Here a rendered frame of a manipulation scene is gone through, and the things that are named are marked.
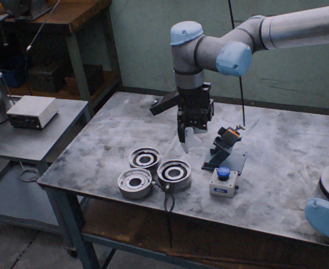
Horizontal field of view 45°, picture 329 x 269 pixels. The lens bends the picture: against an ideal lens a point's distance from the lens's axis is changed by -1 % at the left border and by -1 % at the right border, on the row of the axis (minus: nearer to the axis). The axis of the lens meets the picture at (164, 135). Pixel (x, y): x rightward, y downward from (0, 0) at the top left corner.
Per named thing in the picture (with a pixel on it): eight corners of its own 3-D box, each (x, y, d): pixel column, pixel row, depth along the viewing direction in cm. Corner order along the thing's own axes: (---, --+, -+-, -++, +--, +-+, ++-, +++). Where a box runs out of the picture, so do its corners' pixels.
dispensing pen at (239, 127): (207, 149, 131) (236, 118, 120) (217, 156, 132) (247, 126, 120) (205, 153, 130) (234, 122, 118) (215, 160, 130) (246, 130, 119)
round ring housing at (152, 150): (127, 160, 136) (126, 151, 133) (157, 153, 137) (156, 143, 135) (133, 180, 127) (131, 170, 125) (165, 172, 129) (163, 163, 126)
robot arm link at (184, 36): (191, 34, 87) (161, 28, 91) (194, 79, 93) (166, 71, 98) (211, 22, 91) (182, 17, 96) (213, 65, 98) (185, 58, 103)
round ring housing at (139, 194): (118, 202, 120) (116, 192, 118) (120, 179, 128) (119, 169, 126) (153, 199, 120) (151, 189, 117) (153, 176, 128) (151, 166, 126)
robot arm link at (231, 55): (261, 32, 88) (219, 24, 94) (235, 52, 82) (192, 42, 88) (260, 64, 93) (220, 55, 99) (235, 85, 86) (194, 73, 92)
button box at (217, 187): (209, 194, 119) (208, 182, 116) (215, 178, 124) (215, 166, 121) (235, 199, 116) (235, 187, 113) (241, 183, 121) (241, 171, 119)
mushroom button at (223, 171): (215, 186, 118) (215, 173, 115) (218, 176, 121) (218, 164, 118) (228, 188, 117) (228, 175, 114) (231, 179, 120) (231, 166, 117)
